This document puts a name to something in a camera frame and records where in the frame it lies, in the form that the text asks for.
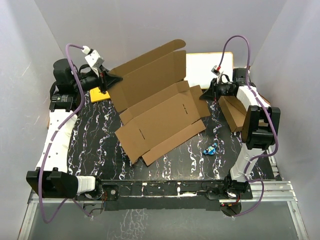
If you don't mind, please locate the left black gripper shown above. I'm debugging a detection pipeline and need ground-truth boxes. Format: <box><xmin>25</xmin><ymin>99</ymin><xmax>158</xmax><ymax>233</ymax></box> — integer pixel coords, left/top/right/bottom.
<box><xmin>72</xmin><ymin>65</ymin><xmax>123</xmax><ymax>94</ymax></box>

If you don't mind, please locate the blue toy car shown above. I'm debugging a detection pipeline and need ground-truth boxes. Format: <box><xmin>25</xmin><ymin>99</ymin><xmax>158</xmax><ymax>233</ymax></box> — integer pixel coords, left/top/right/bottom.
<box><xmin>203</xmin><ymin>143</ymin><xmax>218</xmax><ymax>156</ymax></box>

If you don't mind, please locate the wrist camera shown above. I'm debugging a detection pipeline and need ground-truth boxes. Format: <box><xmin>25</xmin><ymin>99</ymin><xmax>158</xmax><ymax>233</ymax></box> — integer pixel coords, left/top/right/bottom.
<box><xmin>211</xmin><ymin>65</ymin><xmax>223</xmax><ymax>78</ymax></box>
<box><xmin>81</xmin><ymin>45</ymin><xmax>104</xmax><ymax>76</ymax></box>

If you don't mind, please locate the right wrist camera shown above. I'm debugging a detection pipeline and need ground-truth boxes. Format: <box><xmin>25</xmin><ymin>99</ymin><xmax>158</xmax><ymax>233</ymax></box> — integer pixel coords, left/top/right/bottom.
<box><xmin>211</xmin><ymin>65</ymin><xmax>223</xmax><ymax>78</ymax></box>

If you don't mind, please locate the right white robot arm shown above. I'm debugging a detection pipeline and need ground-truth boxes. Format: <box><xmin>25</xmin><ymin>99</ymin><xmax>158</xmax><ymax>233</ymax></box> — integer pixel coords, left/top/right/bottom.
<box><xmin>200</xmin><ymin>66</ymin><xmax>281</xmax><ymax>199</ymax></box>

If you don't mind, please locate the purple cable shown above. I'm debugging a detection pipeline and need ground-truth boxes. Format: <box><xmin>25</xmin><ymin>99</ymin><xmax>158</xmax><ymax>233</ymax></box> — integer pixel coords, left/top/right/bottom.
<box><xmin>217</xmin><ymin>35</ymin><xmax>280</xmax><ymax>218</ymax></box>
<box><xmin>36</xmin><ymin>43</ymin><xmax>93</xmax><ymax>224</ymax></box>

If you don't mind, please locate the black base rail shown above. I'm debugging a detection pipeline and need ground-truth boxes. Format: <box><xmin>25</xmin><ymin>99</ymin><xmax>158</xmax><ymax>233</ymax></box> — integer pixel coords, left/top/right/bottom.
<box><xmin>76</xmin><ymin>180</ymin><xmax>253</xmax><ymax>213</ymax></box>

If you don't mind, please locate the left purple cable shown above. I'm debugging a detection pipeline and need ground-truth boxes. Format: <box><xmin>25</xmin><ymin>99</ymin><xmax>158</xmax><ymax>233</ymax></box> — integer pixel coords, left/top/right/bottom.
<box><xmin>36</xmin><ymin>43</ymin><xmax>93</xmax><ymax>224</ymax></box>

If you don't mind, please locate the cardboard box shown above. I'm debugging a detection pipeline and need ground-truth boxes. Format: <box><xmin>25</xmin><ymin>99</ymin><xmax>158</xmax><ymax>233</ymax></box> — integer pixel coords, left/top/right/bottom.
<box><xmin>46</xmin><ymin>113</ymin><xmax>50</xmax><ymax>129</ymax></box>
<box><xmin>108</xmin><ymin>39</ymin><xmax>210</xmax><ymax>165</ymax></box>
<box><xmin>218</xmin><ymin>85</ymin><xmax>271</xmax><ymax>133</ymax></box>

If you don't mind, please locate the white board yellow frame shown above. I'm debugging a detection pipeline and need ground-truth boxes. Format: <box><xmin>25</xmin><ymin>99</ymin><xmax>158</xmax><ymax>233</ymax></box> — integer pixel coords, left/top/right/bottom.
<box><xmin>184</xmin><ymin>52</ymin><xmax>234</xmax><ymax>89</ymax></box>

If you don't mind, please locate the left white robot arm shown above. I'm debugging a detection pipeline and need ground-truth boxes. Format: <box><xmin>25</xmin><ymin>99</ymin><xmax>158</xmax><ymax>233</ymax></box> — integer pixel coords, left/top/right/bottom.
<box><xmin>26</xmin><ymin>55</ymin><xmax>122</xmax><ymax>200</ymax></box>

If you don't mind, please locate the yellow pad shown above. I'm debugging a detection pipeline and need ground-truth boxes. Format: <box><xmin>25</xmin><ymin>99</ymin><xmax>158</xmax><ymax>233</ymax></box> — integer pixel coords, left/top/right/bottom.
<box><xmin>89</xmin><ymin>87</ymin><xmax>111</xmax><ymax>103</ymax></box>

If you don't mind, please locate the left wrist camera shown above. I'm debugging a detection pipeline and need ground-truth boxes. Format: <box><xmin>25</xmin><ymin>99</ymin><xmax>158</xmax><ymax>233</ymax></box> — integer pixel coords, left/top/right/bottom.
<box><xmin>81</xmin><ymin>45</ymin><xmax>104</xmax><ymax>76</ymax></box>

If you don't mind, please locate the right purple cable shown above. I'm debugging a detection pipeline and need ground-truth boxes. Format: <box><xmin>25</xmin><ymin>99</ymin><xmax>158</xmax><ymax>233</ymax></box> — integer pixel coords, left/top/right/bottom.
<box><xmin>217</xmin><ymin>35</ymin><xmax>280</xmax><ymax>218</ymax></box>

